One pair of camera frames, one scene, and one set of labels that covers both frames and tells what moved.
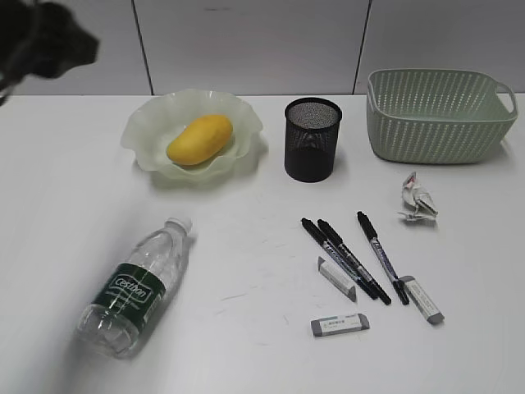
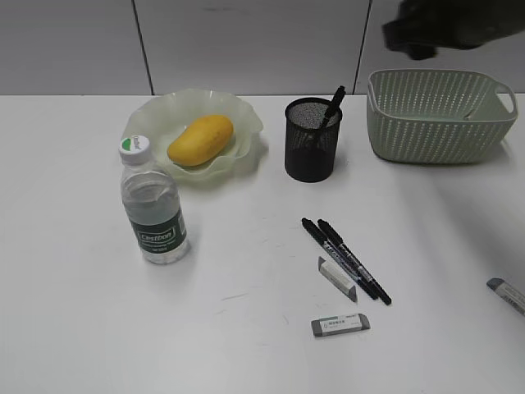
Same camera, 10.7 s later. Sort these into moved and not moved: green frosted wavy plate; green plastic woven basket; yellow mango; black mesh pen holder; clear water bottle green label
Moved: clear water bottle green label
Not moved: black mesh pen holder; green frosted wavy plate; green plastic woven basket; yellow mango
